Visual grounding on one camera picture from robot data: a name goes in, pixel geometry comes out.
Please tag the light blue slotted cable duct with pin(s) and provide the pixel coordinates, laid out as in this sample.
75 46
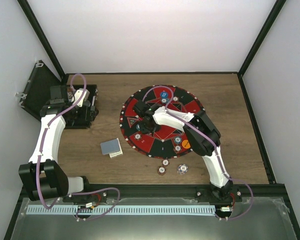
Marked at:
125 210

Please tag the orange black chip top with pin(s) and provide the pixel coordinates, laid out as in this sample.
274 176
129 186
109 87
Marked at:
175 98

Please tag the black poker case lid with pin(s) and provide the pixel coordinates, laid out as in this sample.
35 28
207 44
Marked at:
37 89

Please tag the orange big blind button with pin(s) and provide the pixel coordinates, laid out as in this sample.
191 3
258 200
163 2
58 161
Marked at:
186 144

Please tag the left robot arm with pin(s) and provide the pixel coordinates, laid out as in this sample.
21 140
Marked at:
67 107

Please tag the black aluminium front rail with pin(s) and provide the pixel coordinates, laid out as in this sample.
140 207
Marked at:
200 192

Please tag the white playing card box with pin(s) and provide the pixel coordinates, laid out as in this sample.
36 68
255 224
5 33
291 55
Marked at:
115 154

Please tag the orange black chip bottom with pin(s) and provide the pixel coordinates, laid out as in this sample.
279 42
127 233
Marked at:
177 148

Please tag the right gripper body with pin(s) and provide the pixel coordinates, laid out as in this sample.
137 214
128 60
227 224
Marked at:
148 128

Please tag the blue backed card deck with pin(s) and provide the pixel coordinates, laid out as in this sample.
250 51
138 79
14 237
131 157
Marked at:
110 147

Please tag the orange black chip stack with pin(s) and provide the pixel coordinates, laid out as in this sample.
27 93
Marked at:
161 170

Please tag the round red black poker mat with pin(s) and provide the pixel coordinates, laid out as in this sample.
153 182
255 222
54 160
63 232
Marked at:
160 144

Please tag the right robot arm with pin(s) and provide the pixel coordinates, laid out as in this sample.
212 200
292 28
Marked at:
202 135

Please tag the blue small blind button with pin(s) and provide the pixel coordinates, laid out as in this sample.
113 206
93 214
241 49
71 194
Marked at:
164 95

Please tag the green blue chip top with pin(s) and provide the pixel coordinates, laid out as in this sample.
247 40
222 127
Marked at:
165 101

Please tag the black poker case tray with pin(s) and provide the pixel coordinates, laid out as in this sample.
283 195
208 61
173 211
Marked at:
81 117

